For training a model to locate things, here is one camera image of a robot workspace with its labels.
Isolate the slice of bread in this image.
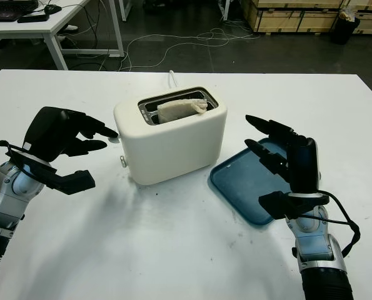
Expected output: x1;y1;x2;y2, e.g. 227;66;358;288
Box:
156;97;209;124

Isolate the white table leg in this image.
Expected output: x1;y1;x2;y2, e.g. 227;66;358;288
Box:
218;0;232;21

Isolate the small wooden crate stack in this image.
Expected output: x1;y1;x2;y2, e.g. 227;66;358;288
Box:
354;0;372;35

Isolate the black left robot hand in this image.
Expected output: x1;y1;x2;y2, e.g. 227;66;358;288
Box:
22;106;119;163

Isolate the large wooden crate stack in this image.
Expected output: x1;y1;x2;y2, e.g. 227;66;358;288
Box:
249;0;341;34

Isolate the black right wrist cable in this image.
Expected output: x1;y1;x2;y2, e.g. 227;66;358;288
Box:
293;190;361;257

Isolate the white office desk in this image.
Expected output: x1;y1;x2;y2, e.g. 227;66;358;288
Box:
0;0;126;71

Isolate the white cable on floor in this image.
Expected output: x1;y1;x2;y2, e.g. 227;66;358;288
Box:
119;27;258;71

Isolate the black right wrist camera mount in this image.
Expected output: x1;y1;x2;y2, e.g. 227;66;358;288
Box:
258;191;329;221

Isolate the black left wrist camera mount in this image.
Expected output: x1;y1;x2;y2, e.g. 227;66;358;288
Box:
6;146;96;196

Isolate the blue plastic tray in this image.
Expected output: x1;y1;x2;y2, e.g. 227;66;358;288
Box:
209;138;294;226

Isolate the cream white two-slot toaster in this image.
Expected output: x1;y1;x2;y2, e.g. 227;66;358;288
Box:
109;86;229;188

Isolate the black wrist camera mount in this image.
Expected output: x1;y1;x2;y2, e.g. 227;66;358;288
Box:
258;191;329;221
6;146;96;196

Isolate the black trash bin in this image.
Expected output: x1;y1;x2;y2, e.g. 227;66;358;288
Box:
330;9;361;45

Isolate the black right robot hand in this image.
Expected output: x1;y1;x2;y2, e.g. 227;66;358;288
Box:
244;114;321;194

